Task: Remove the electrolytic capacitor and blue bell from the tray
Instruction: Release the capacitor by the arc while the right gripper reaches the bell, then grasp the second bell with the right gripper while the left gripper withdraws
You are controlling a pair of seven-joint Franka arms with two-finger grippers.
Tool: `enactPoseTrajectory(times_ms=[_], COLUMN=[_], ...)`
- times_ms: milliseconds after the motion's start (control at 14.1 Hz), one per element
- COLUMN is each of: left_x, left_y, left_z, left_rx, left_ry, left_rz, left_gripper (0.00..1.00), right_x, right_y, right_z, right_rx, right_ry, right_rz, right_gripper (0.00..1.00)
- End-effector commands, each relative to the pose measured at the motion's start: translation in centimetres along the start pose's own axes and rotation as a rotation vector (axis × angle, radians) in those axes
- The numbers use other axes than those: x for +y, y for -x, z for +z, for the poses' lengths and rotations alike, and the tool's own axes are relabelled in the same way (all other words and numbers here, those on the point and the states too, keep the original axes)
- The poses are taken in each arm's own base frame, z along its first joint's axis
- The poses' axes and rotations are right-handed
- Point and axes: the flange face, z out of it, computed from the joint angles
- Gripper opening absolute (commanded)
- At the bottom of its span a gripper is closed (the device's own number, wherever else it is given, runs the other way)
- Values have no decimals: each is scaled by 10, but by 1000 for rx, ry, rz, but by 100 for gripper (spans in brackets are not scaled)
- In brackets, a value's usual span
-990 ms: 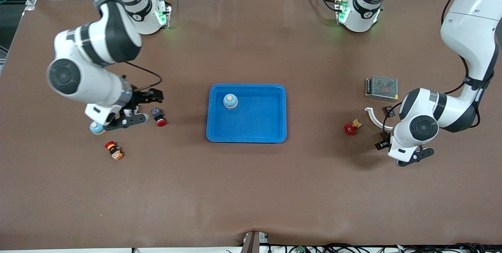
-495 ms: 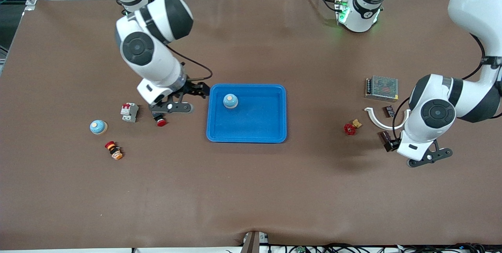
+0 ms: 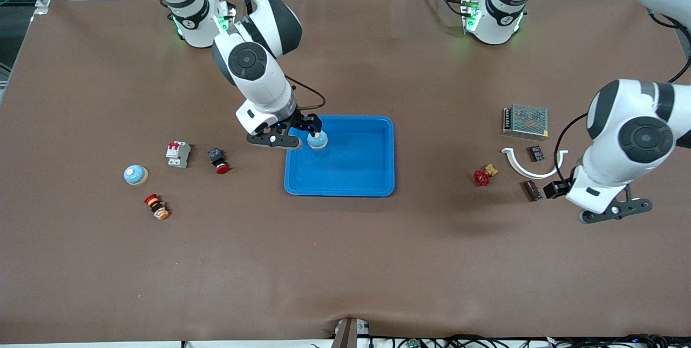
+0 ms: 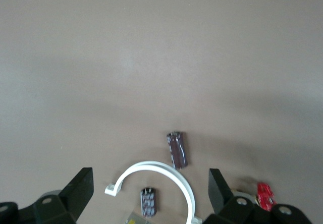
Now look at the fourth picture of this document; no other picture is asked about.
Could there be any dark brown cylindrical capacitor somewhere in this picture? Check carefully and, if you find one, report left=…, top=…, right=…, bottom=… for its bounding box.
left=166, top=132, right=189, bottom=171
left=140, top=187, right=159, bottom=218

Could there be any metal mesh power supply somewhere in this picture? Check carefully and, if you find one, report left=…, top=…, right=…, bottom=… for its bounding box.
left=125, top=211, right=152, bottom=224

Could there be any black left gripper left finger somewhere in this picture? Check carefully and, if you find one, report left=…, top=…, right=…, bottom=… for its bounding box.
left=32, top=167, right=94, bottom=224

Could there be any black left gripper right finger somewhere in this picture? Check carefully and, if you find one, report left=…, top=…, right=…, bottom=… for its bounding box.
left=208, top=168, right=273, bottom=224

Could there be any brass valve with red handle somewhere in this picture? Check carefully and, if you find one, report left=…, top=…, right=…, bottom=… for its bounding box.
left=231, top=182, right=275, bottom=211

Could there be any white half-round pipe clamp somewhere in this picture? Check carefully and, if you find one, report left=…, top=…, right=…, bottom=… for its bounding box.
left=104, top=160, right=202, bottom=224

